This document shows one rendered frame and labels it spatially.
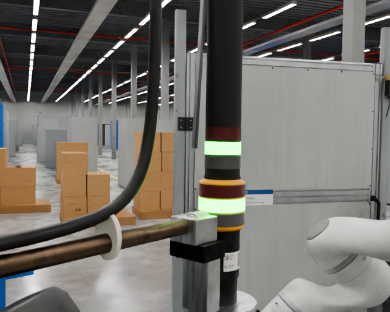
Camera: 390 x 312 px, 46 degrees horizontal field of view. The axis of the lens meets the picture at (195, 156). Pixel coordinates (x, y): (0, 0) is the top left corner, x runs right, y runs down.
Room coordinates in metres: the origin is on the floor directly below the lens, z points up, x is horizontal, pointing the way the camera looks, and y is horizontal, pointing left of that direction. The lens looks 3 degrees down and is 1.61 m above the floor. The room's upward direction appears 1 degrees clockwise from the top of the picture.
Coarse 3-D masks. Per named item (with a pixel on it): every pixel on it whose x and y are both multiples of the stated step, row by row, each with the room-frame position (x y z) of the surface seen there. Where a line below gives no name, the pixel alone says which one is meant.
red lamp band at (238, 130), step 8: (208, 128) 0.42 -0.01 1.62; (216, 128) 0.41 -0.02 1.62; (224, 128) 0.41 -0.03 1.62; (232, 128) 0.41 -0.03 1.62; (240, 128) 0.42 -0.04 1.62; (208, 136) 0.42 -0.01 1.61; (216, 136) 0.41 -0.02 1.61; (224, 136) 0.41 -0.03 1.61; (232, 136) 0.41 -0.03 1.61; (240, 136) 0.42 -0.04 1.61
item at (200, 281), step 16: (192, 224) 0.38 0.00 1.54; (208, 224) 0.39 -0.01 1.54; (176, 240) 0.39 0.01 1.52; (192, 240) 0.38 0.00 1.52; (208, 240) 0.39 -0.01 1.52; (176, 256) 0.40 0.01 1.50; (192, 256) 0.39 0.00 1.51; (208, 256) 0.38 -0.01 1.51; (224, 256) 0.40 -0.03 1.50; (192, 272) 0.40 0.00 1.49; (208, 272) 0.39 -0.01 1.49; (192, 288) 0.40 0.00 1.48; (208, 288) 0.39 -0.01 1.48; (192, 304) 0.40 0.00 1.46; (208, 304) 0.39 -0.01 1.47; (240, 304) 0.42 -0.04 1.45; (256, 304) 0.42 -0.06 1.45
